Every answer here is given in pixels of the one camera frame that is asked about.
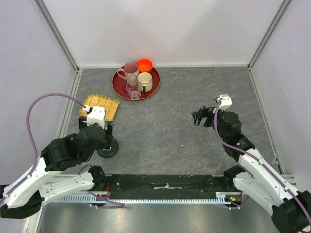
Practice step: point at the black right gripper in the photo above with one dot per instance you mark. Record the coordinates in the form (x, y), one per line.
(204, 112)

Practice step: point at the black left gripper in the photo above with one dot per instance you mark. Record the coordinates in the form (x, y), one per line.
(83, 122)

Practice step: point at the black phone stand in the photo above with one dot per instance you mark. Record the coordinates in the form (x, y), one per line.
(109, 152)

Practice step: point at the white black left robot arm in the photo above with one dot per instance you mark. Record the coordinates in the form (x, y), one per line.
(36, 191)

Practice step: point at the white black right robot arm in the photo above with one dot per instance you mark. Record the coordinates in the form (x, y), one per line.
(289, 208)

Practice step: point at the yellow bamboo tray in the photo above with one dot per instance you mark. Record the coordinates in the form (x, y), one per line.
(108, 103)

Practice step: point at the cream ceramic mug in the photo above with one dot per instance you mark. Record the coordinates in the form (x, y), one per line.
(145, 82)

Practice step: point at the pink floral mug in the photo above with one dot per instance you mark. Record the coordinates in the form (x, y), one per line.
(129, 73)

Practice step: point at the orange bowl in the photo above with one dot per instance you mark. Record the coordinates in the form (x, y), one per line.
(144, 65)

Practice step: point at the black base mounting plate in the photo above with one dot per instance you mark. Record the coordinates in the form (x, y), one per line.
(133, 186)

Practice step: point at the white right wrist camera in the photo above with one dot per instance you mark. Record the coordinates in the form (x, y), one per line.
(223, 102)

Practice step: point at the slotted grey cable duct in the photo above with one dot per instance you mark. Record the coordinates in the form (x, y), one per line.
(83, 197)

